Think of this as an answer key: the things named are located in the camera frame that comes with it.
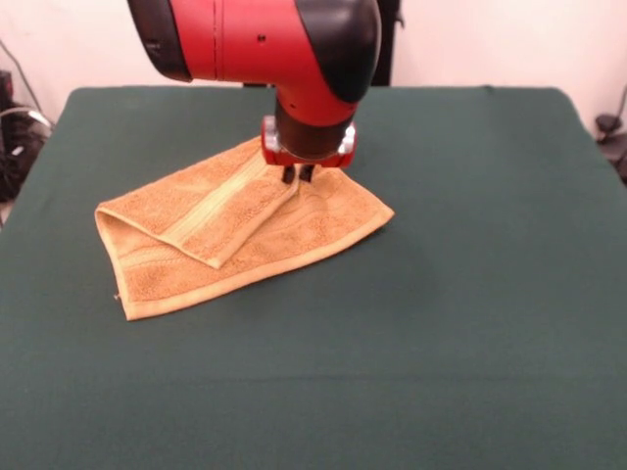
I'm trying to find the dark green table cloth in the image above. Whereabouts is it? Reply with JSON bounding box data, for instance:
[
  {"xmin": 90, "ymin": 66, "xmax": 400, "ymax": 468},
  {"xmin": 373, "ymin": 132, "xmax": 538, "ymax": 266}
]
[{"xmin": 0, "ymin": 85, "xmax": 627, "ymax": 470}]

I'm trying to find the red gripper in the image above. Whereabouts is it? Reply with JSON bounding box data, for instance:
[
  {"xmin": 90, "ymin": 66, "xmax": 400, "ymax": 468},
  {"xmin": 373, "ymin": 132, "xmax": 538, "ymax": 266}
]
[{"xmin": 261, "ymin": 116, "xmax": 359, "ymax": 187}]

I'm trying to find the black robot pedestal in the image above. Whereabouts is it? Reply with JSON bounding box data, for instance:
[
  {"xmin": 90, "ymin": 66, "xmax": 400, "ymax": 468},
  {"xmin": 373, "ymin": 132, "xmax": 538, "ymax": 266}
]
[{"xmin": 242, "ymin": 0, "xmax": 406, "ymax": 90}]

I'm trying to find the orange terry towel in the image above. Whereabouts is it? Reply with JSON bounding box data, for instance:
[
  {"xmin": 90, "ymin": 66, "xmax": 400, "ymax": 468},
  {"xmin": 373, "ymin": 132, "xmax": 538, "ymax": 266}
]
[{"xmin": 94, "ymin": 135, "xmax": 396, "ymax": 322}]

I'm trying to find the black stand base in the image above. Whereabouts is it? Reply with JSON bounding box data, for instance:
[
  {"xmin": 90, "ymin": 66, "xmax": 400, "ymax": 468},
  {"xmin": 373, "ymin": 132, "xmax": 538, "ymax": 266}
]
[
  {"xmin": 594, "ymin": 113, "xmax": 627, "ymax": 187},
  {"xmin": 0, "ymin": 102, "xmax": 53, "ymax": 205}
]

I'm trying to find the grey cable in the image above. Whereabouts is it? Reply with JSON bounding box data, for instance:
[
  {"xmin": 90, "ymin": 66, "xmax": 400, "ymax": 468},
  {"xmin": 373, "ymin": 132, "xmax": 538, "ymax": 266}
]
[{"xmin": 0, "ymin": 38, "xmax": 55, "ymax": 131}]

